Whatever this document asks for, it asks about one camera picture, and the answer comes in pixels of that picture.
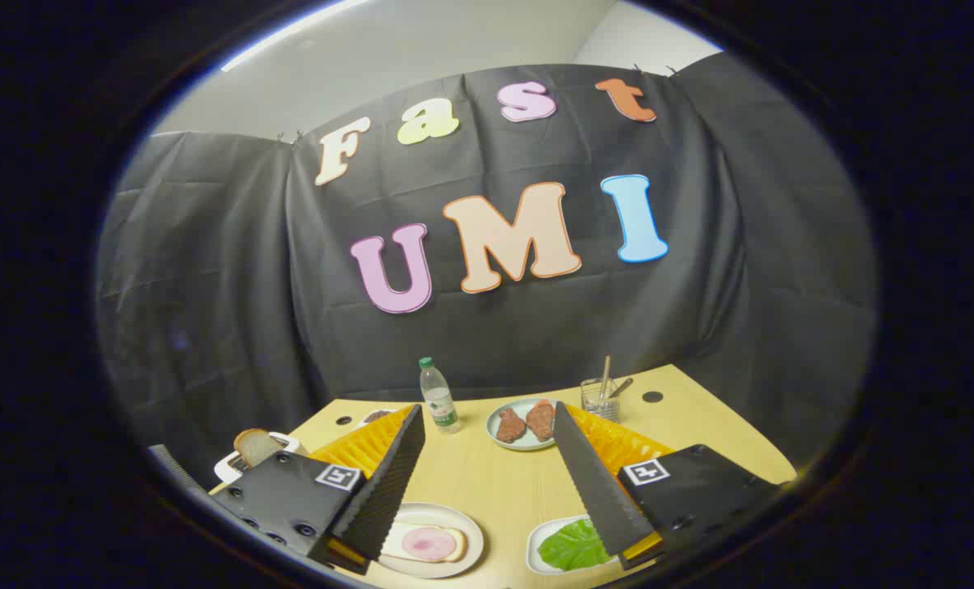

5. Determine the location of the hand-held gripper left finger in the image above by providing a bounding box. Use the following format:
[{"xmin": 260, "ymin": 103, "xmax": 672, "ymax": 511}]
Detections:
[{"xmin": 209, "ymin": 403, "xmax": 427, "ymax": 573}]

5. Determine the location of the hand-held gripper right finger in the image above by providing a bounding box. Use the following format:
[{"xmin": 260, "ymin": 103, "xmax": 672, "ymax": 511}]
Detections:
[{"xmin": 552, "ymin": 401, "xmax": 784, "ymax": 571}]

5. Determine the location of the green lettuce leaf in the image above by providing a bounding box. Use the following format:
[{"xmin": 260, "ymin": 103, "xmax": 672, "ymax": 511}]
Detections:
[{"xmin": 537, "ymin": 518, "xmax": 614, "ymax": 572}]

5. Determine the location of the white bread slice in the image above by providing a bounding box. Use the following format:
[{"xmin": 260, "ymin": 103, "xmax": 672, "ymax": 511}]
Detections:
[{"xmin": 234, "ymin": 428, "xmax": 289, "ymax": 467}]

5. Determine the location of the round cream plate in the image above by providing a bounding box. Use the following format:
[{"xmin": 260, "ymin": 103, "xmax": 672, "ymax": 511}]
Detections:
[{"xmin": 376, "ymin": 502, "xmax": 485, "ymax": 580}]

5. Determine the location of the pink ham slice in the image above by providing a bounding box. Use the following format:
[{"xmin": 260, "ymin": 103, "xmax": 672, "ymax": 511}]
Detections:
[{"xmin": 401, "ymin": 527, "xmax": 457, "ymax": 561}]

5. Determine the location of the white square plate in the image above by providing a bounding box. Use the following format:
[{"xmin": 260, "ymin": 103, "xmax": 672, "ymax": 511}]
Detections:
[{"xmin": 526, "ymin": 515, "xmax": 618, "ymax": 576}]

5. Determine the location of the clear utensil holder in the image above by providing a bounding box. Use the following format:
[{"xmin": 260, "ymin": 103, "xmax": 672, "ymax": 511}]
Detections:
[{"xmin": 580, "ymin": 376, "xmax": 622, "ymax": 423}]

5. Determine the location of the pale green oval plate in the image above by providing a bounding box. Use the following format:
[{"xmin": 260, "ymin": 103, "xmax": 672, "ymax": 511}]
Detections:
[{"xmin": 486, "ymin": 398, "xmax": 559, "ymax": 452}]

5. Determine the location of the reddish brown meat patty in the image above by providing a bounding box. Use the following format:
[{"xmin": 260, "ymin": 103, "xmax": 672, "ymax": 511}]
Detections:
[{"xmin": 525, "ymin": 399, "xmax": 556, "ymax": 442}]

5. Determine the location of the bread slice under ham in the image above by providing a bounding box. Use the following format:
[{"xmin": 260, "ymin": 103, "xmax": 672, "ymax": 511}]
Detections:
[{"xmin": 380, "ymin": 524, "xmax": 469, "ymax": 564}]

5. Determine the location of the clear plastic water bottle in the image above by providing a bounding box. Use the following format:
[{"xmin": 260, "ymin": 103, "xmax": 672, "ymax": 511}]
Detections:
[{"xmin": 419, "ymin": 357, "xmax": 461, "ymax": 434}]

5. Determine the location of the cream toaster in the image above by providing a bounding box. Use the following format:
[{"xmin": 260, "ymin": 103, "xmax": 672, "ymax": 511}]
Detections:
[{"xmin": 213, "ymin": 432, "xmax": 307, "ymax": 485}]

